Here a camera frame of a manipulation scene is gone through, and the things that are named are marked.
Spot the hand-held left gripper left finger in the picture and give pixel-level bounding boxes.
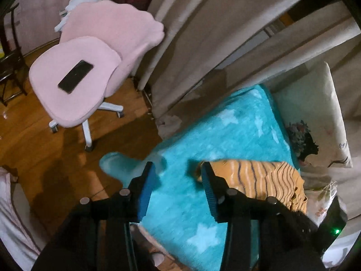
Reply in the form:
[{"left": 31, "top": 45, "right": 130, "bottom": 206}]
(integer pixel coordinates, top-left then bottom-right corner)
[{"left": 37, "top": 161, "right": 162, "bottom": 271}]

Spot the white leaf printed pillow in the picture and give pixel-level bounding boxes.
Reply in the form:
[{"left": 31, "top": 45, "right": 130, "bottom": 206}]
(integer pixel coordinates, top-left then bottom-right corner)
[{"left": 300, "top": 172, "right": 339, "bottom": 228}]

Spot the pink swivel chair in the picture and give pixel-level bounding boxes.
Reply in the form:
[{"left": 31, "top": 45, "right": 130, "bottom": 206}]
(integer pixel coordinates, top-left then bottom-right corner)
[{"left": 28, "top": 0, "right": 165, "bottom": 151}]

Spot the pink white bedding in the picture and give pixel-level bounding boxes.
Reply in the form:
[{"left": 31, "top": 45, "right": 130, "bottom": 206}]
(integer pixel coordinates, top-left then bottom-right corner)
[{"left": 0, "top": 166, "right": 49, "bottom": 267}]

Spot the orange striped small garment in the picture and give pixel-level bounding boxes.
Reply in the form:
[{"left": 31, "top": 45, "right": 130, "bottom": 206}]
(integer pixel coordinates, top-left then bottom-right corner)
[{"left": 194, "top": 159, "right": 308, "bottom": 213}]

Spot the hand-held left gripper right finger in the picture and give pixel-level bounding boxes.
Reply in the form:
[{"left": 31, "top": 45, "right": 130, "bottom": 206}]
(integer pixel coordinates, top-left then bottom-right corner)
[{"left": 201, "top": 161, "right": 319, "bottom": 271}]

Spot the teal star printed blanket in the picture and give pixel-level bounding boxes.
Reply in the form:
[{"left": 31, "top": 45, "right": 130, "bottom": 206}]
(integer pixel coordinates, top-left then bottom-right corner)
[{"left": 99, "top": 84, "right": 301, "bottom": 271}]

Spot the cream pillow with floral figure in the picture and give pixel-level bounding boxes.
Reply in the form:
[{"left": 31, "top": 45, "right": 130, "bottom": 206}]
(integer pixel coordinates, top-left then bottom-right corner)
[{"left": 272, "top": 61, "right": 353, "bottom": 169}]

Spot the black smartphone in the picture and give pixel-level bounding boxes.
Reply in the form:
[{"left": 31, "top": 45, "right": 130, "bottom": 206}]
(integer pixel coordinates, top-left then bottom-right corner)
[{"left": 58, "top": 60, "right": 94, "bottom": 94}]

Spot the beige curtain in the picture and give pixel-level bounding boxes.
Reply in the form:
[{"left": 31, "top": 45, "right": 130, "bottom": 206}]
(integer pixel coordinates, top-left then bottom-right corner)
[{"left": 138, "top": 0, "right": 361, "bottom": 139}]

